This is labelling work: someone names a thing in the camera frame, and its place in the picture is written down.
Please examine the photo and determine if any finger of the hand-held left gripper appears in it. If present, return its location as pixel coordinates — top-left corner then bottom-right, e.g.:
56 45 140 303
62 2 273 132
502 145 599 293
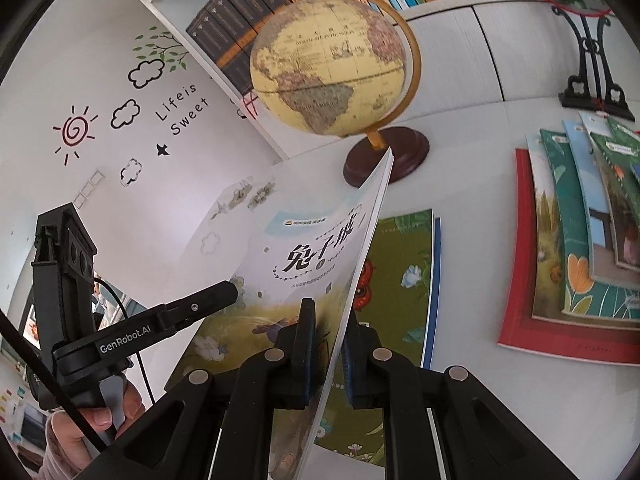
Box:
160 280 240 333

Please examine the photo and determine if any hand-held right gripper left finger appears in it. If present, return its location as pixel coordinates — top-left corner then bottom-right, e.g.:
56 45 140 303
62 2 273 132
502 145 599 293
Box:
100 297 321 480

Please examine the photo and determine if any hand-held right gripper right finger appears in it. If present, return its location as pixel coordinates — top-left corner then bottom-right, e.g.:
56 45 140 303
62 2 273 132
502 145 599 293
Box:
344 309 581 480

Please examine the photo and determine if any white book with butterflies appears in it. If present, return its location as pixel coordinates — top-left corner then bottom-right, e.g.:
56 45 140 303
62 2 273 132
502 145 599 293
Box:
165 150 396 480

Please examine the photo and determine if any olive green book with flowers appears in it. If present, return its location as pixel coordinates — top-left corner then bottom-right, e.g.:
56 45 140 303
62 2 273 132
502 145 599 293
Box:
320 208 435 466

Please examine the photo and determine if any blue storybook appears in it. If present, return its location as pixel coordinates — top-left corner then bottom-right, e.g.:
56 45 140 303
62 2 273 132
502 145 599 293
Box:
419 217 442 370

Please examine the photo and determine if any red storybook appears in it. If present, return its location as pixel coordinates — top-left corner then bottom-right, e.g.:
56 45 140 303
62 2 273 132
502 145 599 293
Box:
497 147 640 367

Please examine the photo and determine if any white book with brown animal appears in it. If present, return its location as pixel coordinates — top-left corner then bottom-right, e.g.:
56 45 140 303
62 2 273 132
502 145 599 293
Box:
525 132 640 322

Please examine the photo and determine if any light blue book with pavilion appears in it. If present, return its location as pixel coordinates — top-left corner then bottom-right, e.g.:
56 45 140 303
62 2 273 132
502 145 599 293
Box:
561 119 640 288

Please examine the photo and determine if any person's left forearm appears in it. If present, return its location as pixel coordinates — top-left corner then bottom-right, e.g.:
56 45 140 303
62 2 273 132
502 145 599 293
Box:
42 425 101 480

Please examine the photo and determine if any row of dark hardcover books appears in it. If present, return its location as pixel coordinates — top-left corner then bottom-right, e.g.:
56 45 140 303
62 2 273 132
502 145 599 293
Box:
186 0 296 96

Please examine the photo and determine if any person's left hand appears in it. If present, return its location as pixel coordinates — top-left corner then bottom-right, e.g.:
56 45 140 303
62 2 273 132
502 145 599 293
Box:
47 380 147 465

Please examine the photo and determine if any antique style desk globe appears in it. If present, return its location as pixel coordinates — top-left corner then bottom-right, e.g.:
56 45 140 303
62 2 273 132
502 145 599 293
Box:
248 0 431 186

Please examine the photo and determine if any white bookshelf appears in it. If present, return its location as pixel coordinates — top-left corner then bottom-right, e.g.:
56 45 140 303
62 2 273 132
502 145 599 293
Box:
97 0 618 163

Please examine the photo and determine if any black fan stand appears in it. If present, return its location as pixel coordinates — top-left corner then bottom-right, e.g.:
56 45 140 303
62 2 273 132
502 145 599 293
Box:
550 7 636 122

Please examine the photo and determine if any black cable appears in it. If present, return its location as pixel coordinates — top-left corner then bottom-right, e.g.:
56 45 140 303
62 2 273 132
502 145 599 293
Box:
94 276 153 403
0 307 113 456

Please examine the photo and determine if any black lettering wall sticker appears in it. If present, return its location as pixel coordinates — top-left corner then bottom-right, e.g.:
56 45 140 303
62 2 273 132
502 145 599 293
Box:
152 82 211 138

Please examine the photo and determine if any medium cloud wall sticker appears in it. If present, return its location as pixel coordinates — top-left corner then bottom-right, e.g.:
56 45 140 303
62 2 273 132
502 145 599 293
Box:
110 100 141 128

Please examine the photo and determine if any green tree wall sticker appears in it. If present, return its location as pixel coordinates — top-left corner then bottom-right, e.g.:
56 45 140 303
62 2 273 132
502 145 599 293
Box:
132 30 188 72

